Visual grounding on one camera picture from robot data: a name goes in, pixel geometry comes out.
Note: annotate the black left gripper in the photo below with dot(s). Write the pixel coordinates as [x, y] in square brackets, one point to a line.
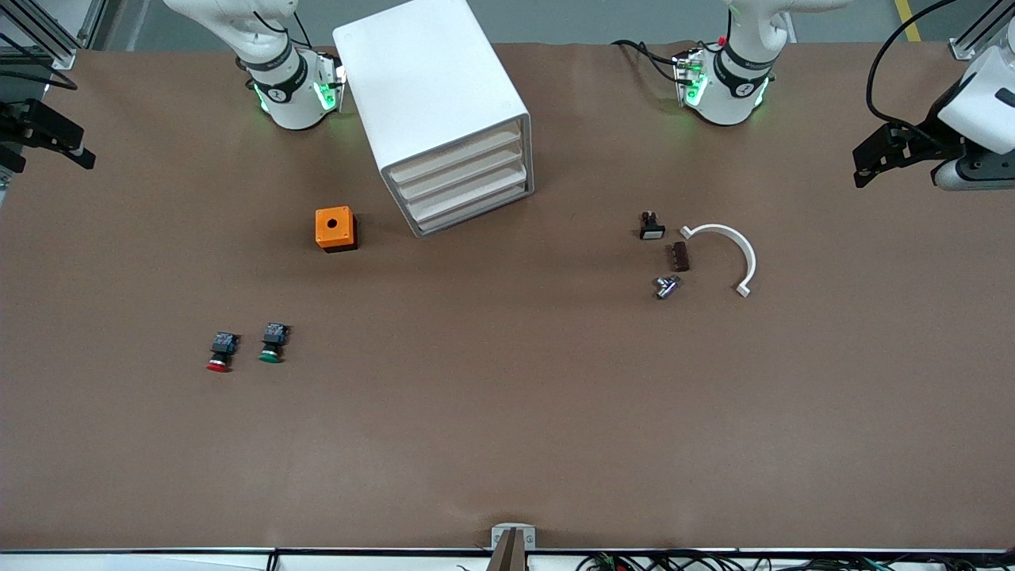
[929, 136]

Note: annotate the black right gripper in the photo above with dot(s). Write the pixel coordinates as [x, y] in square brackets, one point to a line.
[17, 125]

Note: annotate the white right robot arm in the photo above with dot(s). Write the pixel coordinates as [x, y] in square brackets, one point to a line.
[293, 103]

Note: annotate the red push button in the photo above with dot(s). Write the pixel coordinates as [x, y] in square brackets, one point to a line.
[224, 344]

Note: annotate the green push button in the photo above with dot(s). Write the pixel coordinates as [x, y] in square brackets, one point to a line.
[274, 335]

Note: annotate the orange button box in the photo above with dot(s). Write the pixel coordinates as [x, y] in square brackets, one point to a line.
[333, 226]

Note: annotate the brown terminal block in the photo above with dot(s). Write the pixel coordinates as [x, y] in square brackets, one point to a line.
[680, 257]

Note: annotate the silver metal fitting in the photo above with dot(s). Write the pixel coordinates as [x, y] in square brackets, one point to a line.
[666, 286]

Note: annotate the brown wedge stick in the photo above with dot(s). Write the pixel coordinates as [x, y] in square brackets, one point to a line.
[509, 555]

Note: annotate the aluminium profile post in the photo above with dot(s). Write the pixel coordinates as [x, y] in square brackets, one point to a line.
[971, 44]
[47, 36]

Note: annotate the small black square switch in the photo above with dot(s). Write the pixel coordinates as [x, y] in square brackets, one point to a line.
[652, 230]

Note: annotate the white table frame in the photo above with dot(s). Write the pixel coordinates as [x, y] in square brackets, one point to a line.
[158, 561]

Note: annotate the grey metal bracket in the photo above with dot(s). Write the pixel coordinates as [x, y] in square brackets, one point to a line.
[499, 533]

